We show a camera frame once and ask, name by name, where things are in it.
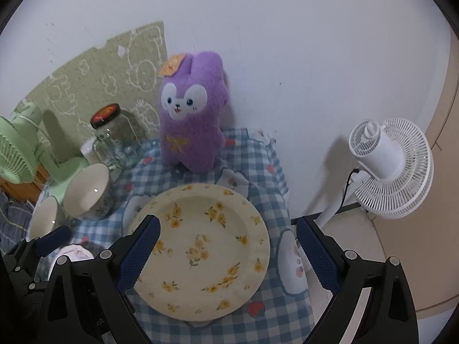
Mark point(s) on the purple plush toy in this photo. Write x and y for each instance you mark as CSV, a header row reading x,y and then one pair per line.
x,y
193,114

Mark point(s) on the green cartoon print wall mat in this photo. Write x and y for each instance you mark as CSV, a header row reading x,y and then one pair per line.
x,y
107,64

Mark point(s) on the grey plaid pillow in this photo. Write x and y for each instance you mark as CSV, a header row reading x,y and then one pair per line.
x,y
14,218

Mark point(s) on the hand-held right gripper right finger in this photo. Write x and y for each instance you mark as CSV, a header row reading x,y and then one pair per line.
x,y
317,258

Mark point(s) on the yellow floral plate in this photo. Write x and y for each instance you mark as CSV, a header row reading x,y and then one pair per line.
x,y
215,258

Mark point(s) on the wooden bed headboard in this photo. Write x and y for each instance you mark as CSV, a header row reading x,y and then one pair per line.
x,y
21,190

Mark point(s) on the white pink floral plate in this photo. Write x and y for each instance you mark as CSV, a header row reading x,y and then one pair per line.
x,y
73,253

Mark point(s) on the white standing fan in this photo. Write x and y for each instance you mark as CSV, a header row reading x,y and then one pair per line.
x,y
380,150

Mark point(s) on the blue checkered tablecloth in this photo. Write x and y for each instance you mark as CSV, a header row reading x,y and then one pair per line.
x,y
251,157

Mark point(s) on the cotton swab container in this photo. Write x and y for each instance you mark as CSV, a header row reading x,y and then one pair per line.
x,y
88,149

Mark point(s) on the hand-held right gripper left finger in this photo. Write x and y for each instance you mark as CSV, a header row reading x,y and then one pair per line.
x,y
140,254

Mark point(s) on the glass jar with black lid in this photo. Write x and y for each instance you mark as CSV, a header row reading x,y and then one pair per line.
x,y
111,139

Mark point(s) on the green desk fan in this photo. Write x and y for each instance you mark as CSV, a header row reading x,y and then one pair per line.
x,y
16,150

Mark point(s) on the white bowl blue floral outside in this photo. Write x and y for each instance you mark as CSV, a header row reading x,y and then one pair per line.
x,y
86,190
43,218

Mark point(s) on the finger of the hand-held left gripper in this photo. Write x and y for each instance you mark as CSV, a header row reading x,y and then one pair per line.
x,y
53,240

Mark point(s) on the beige door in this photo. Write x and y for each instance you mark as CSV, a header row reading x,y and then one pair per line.
x,y
446,132

